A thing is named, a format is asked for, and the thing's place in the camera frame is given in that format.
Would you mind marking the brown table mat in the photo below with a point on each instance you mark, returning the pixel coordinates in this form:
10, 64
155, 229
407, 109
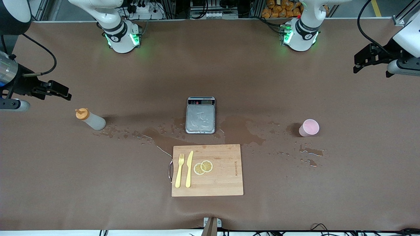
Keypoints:
131, 203

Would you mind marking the long white socket strip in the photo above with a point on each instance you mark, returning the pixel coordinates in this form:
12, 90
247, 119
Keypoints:
213, 15

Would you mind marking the silver digital kitchen scale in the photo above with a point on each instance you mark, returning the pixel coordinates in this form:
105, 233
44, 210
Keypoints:
200, 118

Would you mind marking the yellow plastic knife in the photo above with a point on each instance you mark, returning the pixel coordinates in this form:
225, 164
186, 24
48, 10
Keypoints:
189, 170

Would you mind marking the yellow plastic fork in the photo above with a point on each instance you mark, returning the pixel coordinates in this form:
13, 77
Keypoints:
178, 173

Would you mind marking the pink plastic cup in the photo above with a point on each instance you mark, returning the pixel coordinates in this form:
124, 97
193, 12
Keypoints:
308, 128

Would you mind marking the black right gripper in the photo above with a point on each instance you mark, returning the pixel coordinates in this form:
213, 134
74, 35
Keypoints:
25, 84

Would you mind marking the lemon slice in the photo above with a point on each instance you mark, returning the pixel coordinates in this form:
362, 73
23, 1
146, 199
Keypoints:
207, 166
198, 169

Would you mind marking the translucent squeeze bottle orange cap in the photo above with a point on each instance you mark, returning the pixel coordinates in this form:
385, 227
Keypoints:
93, 120

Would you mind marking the white power strip black plugs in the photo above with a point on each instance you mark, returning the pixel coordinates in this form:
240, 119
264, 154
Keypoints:
146, 13

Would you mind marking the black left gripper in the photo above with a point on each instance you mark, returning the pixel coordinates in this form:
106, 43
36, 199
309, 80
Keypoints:
383, 55

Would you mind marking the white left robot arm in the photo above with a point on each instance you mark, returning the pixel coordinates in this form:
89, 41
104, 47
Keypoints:
300, 41

